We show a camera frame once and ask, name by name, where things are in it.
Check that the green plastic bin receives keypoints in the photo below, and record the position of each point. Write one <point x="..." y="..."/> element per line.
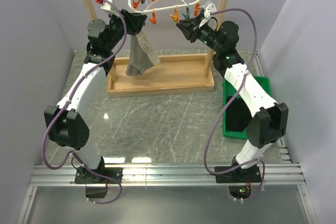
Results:
<point x="228" y="92"/>

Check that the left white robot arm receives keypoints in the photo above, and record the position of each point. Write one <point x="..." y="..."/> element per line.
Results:
<point x="65" y="125"/>

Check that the taupe underwear beige waistband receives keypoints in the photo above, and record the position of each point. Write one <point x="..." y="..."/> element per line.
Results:
<point x="142" y="55"/>

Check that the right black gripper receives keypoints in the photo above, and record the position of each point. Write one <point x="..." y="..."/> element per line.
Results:
<point x="190" y="34"/>

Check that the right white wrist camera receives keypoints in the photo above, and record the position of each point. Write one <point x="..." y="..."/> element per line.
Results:
<point x="209" y="7"/>

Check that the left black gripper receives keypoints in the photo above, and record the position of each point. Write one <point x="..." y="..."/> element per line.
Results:
<point x="134" y="22"/>

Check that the aluminium mounting rail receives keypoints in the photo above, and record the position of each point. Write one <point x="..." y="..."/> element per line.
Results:
<point x="164" y="193"/>

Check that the yellow clip front right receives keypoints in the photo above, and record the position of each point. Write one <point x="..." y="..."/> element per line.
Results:
<point x="175" y="16"/>

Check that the teal clip front right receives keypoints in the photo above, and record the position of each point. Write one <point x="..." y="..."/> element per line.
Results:
<point x="186" y="14"/>

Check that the wooden hanging rack frame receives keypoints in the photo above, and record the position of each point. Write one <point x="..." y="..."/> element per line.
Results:
<point x="175" y="74"/>

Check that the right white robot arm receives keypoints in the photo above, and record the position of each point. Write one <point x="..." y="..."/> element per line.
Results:
<point x="268" y="117"/>

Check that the black garment in bin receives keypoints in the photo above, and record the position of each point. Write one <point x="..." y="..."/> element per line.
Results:
<point x="237" y="116"/>

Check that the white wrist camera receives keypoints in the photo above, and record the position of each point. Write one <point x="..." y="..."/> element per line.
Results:
<point x="209" y="7"/>
<point x="106" y="7"/>

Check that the orange clip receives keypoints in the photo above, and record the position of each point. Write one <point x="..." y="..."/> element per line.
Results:
<point x="135" y="3"/>
<point x="152" y="19"/>
<point x="196" y="9"/>

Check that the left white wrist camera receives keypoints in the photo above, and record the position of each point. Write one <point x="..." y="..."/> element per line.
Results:
<point x="106" y="7"/>

